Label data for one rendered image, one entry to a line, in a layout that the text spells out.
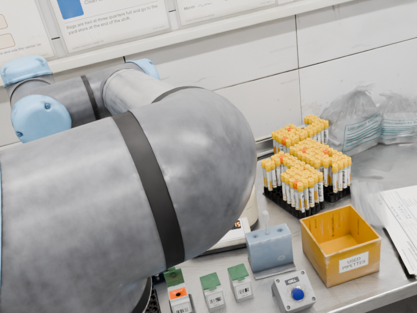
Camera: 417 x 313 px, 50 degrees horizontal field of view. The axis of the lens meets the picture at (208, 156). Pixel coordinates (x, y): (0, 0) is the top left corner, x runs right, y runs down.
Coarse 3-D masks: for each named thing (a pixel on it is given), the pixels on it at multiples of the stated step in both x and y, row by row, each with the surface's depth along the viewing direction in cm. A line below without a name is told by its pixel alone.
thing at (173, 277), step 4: (168, 268) 96; (172, 268) 96; (180, 268) 96; (168, 272) 96; (172, 272) 96; (176, 272) 97; (180, 272) 97; (164, 276) 96; (168, 276) 97; (172, 276) 97; (176, 276) 97; (180, 276) 97; (168, 280) 97; (172, 280) 97; (176, 280) 97; (180, 280) 97; (168, 284) 97; (172, 284) 98; (176, 284) 98
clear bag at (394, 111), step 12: (384, 96) 145; (396, 96) 143; (408, 96) 142; (384, 108) 144; (396, 108) 141; (408, 108) 140; (384, 120) 142; (396, 120) 141; (408, 120) 141; (384, 132) 143; (396, 132) 142; (408, 132) 141
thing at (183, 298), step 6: (168, 288) 97; (174, 288) 97; (180, 288) 97; (186, 288) 96; (174, 294) 95; (180, 294) 96; (186, 294) 95; (174, 300) 94; (180, 300) 95; (186, 300) 95; (174, 306) 94; (180, 306) 95; (186, 306) 95; (174, 312) 95; (180, 312) 95; (186, 312) 96
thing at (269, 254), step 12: (276, 228) 104; (252, 240) 102; (264, 240) 102; (276, 240) 102; (288, 240) 103; (252, 252) 103; (264, 252) 103; (276, 252) 104; (288, 252) 105; (252, 264) 105; (264, 264) 105; (276, 264) 106; (288, 264) 107; (264, 276) 105
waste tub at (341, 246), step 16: (336, 208) 107; (352, 208) 106; (304, 224) 104; (320, 224) 108; (336, 224) 109; (352, 224) 109; (368, 224) 101; (304, 240) 107; (320, 240) 110; (336, 240) 111; (352, 240) 110; (368, 240) 102; (320, 256) 98; (336, 256) 96; (352, 256) 97; (368, 256) 98; (320, 272) 101; (336, 272) 98; (352, 272) 99; (368, 272) 101
